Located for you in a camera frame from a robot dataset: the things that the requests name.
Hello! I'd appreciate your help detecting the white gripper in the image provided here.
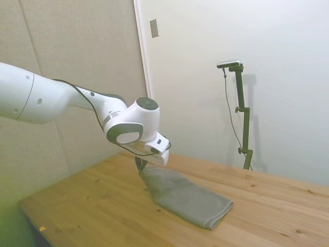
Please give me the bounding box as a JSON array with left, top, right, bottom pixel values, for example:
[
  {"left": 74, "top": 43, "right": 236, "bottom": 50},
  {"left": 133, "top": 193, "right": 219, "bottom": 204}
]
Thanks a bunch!
[{"left": 133, "top": 143, "right": 170, "bottom": 172}]

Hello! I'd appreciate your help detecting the grey towel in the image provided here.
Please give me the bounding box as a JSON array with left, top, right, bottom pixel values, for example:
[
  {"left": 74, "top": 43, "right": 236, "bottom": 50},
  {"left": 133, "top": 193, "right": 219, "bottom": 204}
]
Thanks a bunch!
[{"left": 138, "top": 165, "right": 235, "bottom": 231}]

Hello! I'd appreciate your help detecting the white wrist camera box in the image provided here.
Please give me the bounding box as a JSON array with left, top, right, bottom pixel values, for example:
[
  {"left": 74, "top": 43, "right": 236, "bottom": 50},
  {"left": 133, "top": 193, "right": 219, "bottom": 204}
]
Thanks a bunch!
[{"left": 143, "top": 133, "right": 172, "bottom": 155}]

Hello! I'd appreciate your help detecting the dark green camera stand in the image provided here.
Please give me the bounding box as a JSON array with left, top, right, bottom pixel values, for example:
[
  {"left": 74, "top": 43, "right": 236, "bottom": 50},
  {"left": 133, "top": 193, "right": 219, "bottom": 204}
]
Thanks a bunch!
[{"left": 228, "top": 63, "right": 254, "bottom": 171}]

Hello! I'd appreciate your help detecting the white door frame trim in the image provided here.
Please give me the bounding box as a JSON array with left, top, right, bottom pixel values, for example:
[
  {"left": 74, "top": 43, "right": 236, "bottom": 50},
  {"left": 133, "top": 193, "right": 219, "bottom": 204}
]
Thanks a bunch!
[{"left": 133, "top": 0, "right": 155, "bottom": 100}]

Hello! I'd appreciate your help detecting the silver camera on stand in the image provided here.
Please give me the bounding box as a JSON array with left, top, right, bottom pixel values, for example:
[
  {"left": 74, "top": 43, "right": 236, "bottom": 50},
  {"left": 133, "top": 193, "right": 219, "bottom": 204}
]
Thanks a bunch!
[{"left": 216, "top": 59, "right": 243, "bottom": 69}]

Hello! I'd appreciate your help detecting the grey wall plate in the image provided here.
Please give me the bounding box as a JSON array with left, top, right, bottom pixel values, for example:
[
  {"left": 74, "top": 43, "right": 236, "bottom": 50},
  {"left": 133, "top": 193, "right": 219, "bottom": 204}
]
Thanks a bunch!
[{"left": 149, "top": 18, "right": 160, "bottom": 39}]

